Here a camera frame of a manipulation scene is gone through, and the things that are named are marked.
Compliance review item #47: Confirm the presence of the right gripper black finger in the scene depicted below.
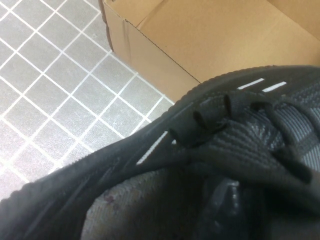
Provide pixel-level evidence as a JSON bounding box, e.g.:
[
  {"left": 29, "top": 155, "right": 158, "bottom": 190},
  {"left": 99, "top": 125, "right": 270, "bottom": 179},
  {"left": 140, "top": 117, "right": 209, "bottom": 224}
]
[{"left": 207, "top": 179, "right": 251, "bottom": 240}]

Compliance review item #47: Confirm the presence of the black knit sneaker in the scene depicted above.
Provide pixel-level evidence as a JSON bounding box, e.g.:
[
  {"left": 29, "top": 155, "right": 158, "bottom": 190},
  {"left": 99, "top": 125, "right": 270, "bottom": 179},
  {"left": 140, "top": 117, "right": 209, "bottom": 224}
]
[{"left": 0, "top": 64, "right": 320, "bottom": 240}]

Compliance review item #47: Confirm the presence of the brown cardboard shoe box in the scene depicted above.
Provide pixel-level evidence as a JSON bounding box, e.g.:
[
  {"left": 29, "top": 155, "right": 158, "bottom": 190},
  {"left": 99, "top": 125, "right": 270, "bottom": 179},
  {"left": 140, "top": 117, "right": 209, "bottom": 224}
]
[{"left": 98, "top": 0, "right": 320, "bottom": 85}]

